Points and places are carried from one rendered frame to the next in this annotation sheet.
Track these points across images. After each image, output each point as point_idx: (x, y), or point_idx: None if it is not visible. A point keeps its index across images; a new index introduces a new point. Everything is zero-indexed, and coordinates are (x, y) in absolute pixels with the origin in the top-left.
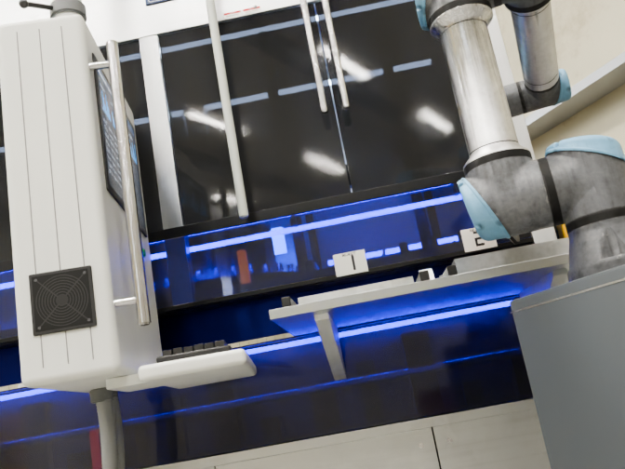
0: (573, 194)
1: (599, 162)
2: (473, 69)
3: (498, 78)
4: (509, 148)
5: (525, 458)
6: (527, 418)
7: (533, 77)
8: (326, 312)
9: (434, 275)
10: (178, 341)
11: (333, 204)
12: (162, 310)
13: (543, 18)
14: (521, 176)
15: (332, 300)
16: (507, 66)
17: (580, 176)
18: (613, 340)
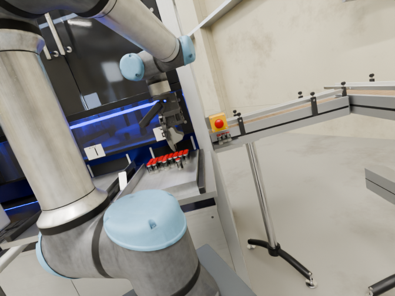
0: (123, 277)
1: (140, 259)
2: (7, 125)
3: (46, 130)
4: (59, 224)
5: (194, 234)
6: (194, 218)
7: (153, 55)
8: None
9: (147, 147)
10: (23, 190)
11: (77, 118)
12: (0, 184)
13: (120, 16)
14: (76, 252)
15: (37, 236)
16: (172, 9)
17: (124, 268)
18: None
